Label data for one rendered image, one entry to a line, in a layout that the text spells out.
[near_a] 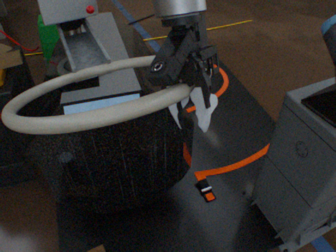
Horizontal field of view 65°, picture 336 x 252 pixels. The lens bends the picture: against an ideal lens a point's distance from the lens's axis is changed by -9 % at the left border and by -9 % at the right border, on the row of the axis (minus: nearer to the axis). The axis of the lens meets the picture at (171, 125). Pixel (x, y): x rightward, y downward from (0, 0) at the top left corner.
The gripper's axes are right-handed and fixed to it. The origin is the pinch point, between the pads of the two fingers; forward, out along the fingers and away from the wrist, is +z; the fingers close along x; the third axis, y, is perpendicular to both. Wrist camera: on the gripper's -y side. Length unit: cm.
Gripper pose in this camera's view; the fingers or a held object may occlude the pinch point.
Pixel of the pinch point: (190, 125)
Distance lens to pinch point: 54.4
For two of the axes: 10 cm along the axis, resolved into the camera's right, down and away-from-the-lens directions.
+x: -8.0, -1.2, 5.9
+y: 5.8, -4.1, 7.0
